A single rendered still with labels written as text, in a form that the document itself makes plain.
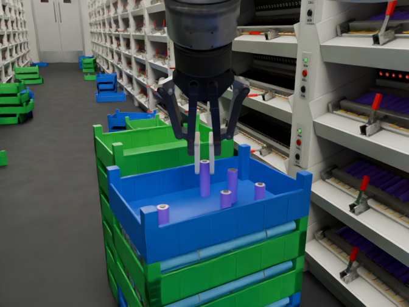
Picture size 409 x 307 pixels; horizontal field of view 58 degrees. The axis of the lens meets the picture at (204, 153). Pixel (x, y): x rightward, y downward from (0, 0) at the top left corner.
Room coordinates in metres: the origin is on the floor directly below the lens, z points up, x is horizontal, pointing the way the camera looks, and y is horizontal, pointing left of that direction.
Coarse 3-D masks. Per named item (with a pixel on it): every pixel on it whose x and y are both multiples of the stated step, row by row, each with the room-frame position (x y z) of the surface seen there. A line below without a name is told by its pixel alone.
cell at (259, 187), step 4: (256, 184) 0.56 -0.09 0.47; (260, 184) 0.56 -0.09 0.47; (264, 184) 0.56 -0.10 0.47; (256, 188) 0.56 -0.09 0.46; (260, 188) 0.55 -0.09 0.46; (264, 188) 0.56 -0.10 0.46; (256, 192) 0.56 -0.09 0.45; (260, 192) 0.55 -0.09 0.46; (264, 192) 0.56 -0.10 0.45; (256, 196) 0.56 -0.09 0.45; (260, 196) 0.55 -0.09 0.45; (264, 196) 0.56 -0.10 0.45
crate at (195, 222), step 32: (224, 160) 0.72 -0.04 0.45; (256, 160) 0.71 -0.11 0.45; (128, 192) 0.63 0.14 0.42; (160, 192) 0.65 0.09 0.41; (192, 192) 0.67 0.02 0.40; (288, 192) 0.56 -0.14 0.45; (128, 224) 0.50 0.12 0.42; (192, 224) 0.47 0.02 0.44; (224, 224) 0.49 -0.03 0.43; (256, 224) 0.52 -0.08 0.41; (160, 256) 0.44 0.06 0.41
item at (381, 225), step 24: (312, 168) 0.96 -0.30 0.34; (336, 168) 0.96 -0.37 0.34; (360, 168) 0.93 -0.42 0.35; (384, 168) 0.90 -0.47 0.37; (312, 192) 0.93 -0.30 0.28; (336, 192) 0.89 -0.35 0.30; (360, 192) 0.80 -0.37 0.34; (384, 192) 0.80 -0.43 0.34; (408, 192) 0.78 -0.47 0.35; (336, 216) 0.85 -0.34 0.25; (360, 216) 0.77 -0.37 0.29; (384, 216) 0.75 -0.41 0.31; (408, 216) 0.72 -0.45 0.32; (384, 240) 0.69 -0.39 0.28; (408, 240) 0.66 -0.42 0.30; (408, 264) 0.64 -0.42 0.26
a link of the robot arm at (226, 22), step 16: (240, 0) 0.46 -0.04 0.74; (176, 16) 0.44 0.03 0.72; (192, 16) 0.43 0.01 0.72; (208, 16) 0.43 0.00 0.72; (224, 16) 0.44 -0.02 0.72; (176, 32) 0.45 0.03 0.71; (192, 32) 0.44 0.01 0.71; (208, 32) 0.44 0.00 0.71; (224, 32) 0.44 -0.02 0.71; (192, 48) 0.45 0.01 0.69; (208, 48) 0.45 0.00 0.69
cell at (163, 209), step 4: (164, 204) 0.49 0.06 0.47; (156, 208) 0.48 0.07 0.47; (160, 208) 0.48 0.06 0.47; (164, 208) 0.48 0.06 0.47; (168, 208) 0.48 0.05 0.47; (160, 212) 0.47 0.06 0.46; (164, 212) 0.47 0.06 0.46; (168, 212) 0.48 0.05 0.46; (160, 216) 0.47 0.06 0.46; (164, 216) 0.47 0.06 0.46; (168, 216) 0.48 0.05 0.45; (160, 220) 0.47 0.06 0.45; (164, 220) 0.47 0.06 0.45; (168, 220) 0.48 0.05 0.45; (160, 224) 0.47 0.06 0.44
